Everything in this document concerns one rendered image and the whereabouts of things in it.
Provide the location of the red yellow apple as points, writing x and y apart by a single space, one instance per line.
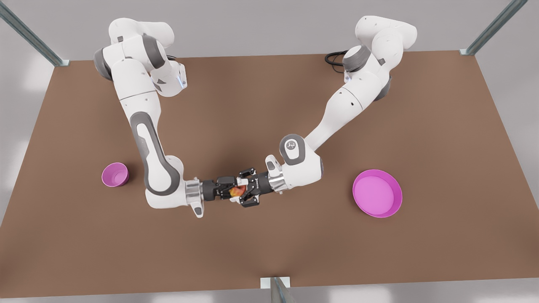
236 191

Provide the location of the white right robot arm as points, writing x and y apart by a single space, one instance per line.
147 139

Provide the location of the pink round plate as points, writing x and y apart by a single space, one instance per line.
376 193

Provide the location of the small pink bowl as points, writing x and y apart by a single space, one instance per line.
114 175

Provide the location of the silver frame post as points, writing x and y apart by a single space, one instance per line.
29 35
277 290
492 28

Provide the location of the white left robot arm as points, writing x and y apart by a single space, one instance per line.
337 113

